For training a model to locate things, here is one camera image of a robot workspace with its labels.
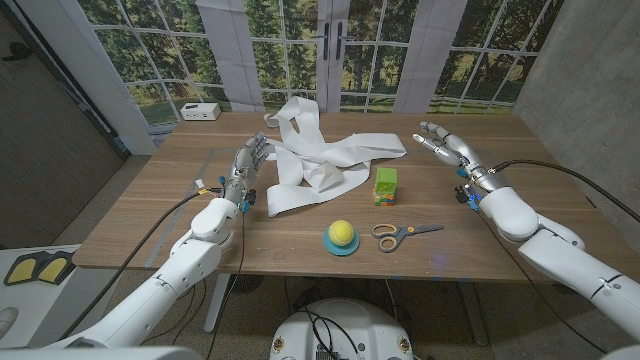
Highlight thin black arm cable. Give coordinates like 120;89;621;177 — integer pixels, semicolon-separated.
204;209;247;360
472;207;609;355

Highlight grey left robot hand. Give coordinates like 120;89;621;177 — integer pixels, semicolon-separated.
221;130;271;205

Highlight white floor platform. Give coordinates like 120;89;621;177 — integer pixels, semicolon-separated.
0;244;124;351

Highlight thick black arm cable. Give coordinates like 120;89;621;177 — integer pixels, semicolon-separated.
489;158;640;225
58;187;224;342

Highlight white table leg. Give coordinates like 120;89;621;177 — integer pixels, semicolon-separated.
203;273;232;334

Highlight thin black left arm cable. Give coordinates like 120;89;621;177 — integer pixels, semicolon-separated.
204;209;247;360

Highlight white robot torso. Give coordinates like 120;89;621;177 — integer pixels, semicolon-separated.
269;298;415;360

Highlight printed window forest backdrop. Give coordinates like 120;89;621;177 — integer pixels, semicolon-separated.
77;0;566;126

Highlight green cube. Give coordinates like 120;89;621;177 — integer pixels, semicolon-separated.
374;167;399;196

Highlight white socket box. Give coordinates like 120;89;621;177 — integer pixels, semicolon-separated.
180;102;222;122

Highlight dark brown door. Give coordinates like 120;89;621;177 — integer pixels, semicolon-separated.
0;9;126;250

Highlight small blue plate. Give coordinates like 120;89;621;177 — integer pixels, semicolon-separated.
322;225;361;257

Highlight yellow black foot pedal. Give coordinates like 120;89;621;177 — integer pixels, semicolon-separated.
37;251;76;286
3;253;39;287

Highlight grey table leg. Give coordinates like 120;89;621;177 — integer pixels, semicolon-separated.
458;281;490;347

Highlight black torso cable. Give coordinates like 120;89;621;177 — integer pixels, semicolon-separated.
297;307;361;359

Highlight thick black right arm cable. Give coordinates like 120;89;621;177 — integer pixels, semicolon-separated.
489;158;640;225

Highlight white receipt paper strip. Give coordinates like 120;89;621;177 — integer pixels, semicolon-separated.
263;96;408;218

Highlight multicoloured puzzle cube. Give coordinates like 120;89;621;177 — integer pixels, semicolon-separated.
372;187;396;207

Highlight yellow tennis ball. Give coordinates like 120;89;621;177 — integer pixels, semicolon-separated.
328;219;356;247

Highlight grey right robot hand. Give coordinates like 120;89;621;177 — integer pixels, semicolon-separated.
412;120;506;194

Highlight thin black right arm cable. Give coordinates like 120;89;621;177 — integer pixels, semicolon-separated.
472;207;609;355

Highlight grey orange-handled scissors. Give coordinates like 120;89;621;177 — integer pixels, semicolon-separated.
370;222;445;254

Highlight white sneaker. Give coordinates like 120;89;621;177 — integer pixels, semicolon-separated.
0;306;20;341

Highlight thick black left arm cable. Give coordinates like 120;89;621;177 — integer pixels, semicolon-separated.
58;187;224;342

